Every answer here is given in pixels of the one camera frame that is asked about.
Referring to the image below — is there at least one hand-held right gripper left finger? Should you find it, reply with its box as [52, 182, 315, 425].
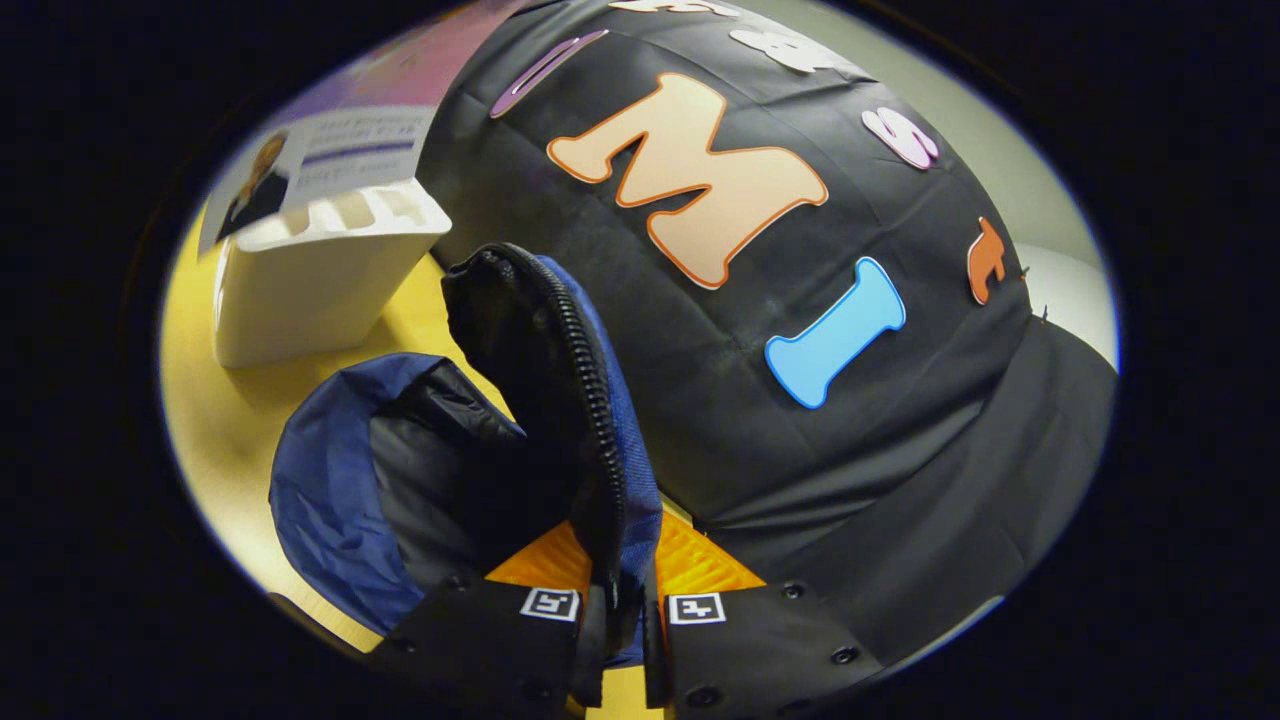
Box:
[365, 520, 609, 720]

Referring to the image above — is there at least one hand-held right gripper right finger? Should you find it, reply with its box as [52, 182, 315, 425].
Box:
[640, 510, 886, 720]

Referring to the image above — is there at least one blue schoolbag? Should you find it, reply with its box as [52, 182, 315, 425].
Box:
[268, 243, 663, 666]

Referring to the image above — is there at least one white plastic bookshelf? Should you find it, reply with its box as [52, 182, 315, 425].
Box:
[212, 180, 453, 369]

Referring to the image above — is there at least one pink cover book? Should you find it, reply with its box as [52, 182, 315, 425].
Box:
[197, 0, 531, 256]

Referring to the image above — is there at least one black backdrop cloth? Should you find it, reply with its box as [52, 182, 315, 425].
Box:
[415, 0, 1119, 671]

